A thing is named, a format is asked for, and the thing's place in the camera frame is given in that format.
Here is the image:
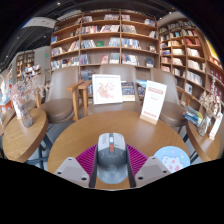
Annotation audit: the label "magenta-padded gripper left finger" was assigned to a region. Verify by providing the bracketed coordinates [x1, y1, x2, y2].
[53, 143, 99, 189]

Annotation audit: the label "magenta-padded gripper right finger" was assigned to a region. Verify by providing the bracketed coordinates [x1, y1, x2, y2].
[125, 143, 172, 189]

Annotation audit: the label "grey computer mouse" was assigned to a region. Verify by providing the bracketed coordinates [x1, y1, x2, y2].
[96, 132, 129, 185]

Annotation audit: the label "round light blue mouse pad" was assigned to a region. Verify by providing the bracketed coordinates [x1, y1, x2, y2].
[153, 145, 191, 174]

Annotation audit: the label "brown upholstered wooden armchair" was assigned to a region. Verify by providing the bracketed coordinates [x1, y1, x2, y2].
[39, 65, 81, 124]
[79, 63, 143, 116]
[149, 68, 188, 128]

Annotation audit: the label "white sign on wooden base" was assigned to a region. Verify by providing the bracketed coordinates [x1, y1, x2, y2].
[139, 79, 168, 125]

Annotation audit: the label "round wooden side table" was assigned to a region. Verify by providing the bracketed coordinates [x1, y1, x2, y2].
[185, 118, 224, 163]
[2, 107, 49, 164]

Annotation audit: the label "stack of books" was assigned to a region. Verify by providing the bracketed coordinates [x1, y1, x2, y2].
[182, 105, 204, 128]

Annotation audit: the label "glass vase with pink flowers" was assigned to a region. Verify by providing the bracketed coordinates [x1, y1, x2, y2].
[8, 74, 51, 129]

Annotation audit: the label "dark covered book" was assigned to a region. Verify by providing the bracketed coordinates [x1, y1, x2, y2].
[120, 81, 136, 102]

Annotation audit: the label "glass vase with pale flowers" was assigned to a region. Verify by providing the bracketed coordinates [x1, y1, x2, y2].
[198, 76, 223, 137]

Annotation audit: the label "white framed floral picture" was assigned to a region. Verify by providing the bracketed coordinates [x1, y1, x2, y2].
[91, 73, 124, 106]

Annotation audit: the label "light blue flat books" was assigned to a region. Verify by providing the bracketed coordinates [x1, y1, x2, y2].
[135, 79, 148, 89]

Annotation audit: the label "small white sign card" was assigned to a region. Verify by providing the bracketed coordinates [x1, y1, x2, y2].
[208, 112, 224, 141]

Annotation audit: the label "small distant bookshelf unit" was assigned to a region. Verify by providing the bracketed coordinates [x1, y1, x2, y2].
[14, 49, 36, 79]

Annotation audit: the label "wide wooden bookshelf unit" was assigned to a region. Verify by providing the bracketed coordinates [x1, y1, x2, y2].
[49, 12, 159, 73]

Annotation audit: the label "tall wooden bookshelf unit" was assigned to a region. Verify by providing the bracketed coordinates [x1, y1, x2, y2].
[158, 18, 224, 111]

